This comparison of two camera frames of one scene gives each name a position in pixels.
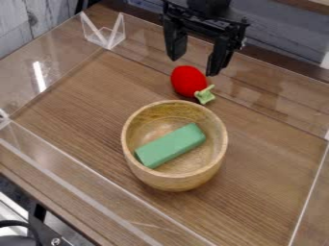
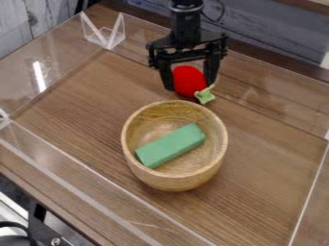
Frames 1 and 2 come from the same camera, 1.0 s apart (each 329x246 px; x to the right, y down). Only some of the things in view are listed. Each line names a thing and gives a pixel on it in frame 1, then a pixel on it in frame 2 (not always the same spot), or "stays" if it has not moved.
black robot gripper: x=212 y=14 -> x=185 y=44
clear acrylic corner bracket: x=105 y=36 stays
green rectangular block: x=171 y=145 stays
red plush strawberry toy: x=189 y=82 stays
